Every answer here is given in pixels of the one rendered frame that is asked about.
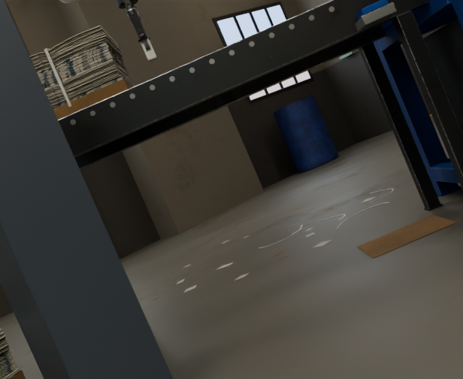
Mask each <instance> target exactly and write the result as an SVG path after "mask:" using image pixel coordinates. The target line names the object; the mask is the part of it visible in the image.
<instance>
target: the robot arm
mask: <svg viewBox="0 0 463 379"><path fill-rule="evenodd" d="M60 1H61V2H64V3H73V2H77V1H80V0H60ZM115 2H116V4H117V7H118V8H119V9H124V8H126V9H127V10H126V14H127V16H128V17H129V19H130V21H131V23H132V24H133V26H134V27H135V31H136V32H137V34H138V37H139V38H140V40H138V42H140V43H141V45H142V47H143V49H144V52H145V54H146V56H147V59H148V61H149V62H150V61H152V60H154V59H157V57H156V54H155V52H154V50H153V47H152V45H151V43H150V38H148V37H147V34H146V32H145V30H144V27H143V25H142V23H141V18H140V15H139V11H138V9H137V8H136V7H134V4H136V3H137V2H138V0H115Z"/></svg>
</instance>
